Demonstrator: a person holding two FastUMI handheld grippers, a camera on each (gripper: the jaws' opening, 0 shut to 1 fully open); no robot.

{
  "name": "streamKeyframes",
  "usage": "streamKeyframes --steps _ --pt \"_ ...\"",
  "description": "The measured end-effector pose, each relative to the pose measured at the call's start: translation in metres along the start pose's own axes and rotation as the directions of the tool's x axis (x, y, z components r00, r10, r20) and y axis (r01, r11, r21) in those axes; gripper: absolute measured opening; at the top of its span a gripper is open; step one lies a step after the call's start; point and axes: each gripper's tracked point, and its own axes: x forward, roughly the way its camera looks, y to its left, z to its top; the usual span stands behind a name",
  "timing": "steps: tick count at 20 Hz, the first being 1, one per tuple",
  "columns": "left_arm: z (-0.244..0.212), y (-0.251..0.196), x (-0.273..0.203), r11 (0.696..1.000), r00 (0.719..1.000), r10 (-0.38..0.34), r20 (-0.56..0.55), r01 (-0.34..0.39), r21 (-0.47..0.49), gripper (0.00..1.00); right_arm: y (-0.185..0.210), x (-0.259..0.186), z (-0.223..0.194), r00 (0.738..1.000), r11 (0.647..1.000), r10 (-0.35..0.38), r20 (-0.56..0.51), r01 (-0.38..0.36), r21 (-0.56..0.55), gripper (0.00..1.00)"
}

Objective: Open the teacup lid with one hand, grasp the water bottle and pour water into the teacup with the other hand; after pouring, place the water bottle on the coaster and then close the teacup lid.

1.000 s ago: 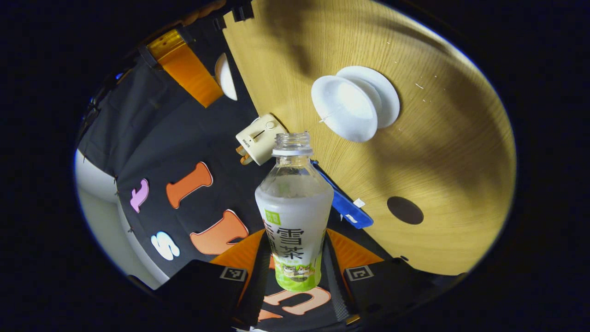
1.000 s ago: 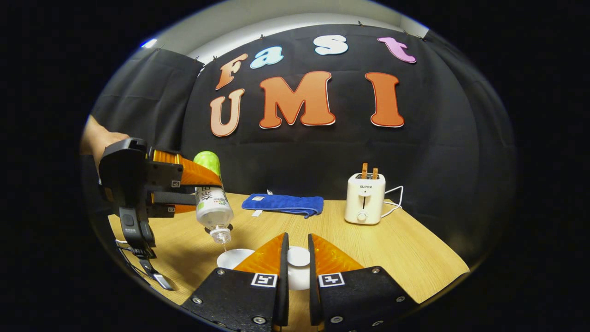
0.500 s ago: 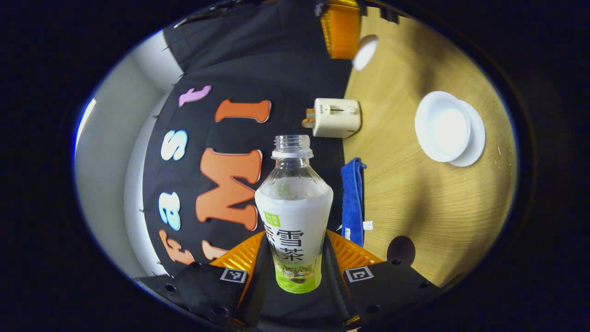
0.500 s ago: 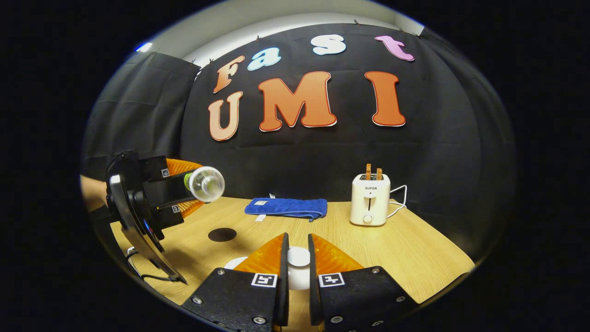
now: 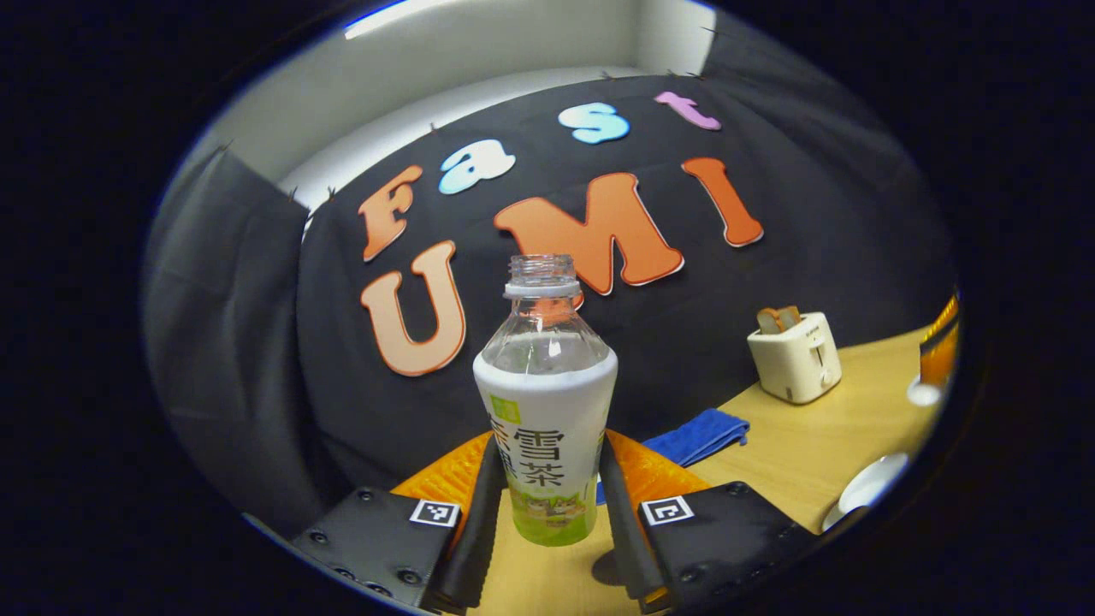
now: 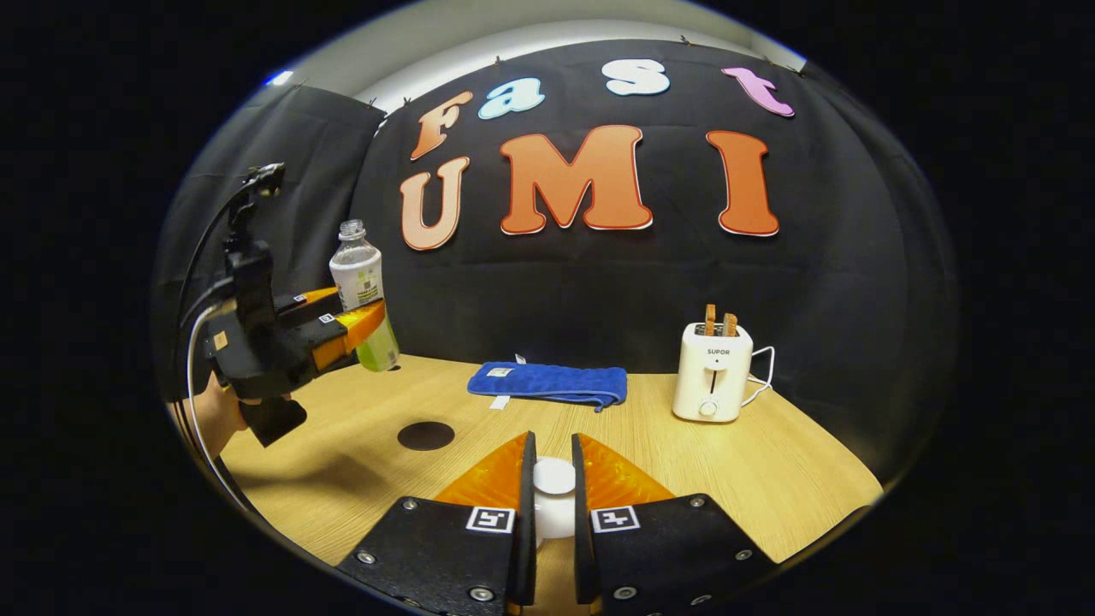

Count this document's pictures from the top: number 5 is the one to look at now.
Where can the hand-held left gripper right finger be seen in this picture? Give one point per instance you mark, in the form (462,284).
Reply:
(629,547)

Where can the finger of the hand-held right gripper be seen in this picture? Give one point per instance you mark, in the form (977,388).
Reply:
(939,355)

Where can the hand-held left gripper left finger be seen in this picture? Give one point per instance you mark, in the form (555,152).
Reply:
(479,547)

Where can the dark round coaster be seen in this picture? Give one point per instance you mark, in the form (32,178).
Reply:
(609,569)

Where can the white teacup lid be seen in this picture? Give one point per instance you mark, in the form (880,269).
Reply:
(924,393)

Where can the white teacup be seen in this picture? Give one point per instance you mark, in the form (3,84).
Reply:
(868,483)

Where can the clear water bottle green label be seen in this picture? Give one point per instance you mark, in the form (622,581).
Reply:
(547,402)

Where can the blue towel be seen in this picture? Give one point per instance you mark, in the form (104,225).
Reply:
(697,436)

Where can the white toaster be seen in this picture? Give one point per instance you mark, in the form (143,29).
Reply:
(796,364)

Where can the brown toast slice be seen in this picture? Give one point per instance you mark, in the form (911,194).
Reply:
(790,316)
(768,321)

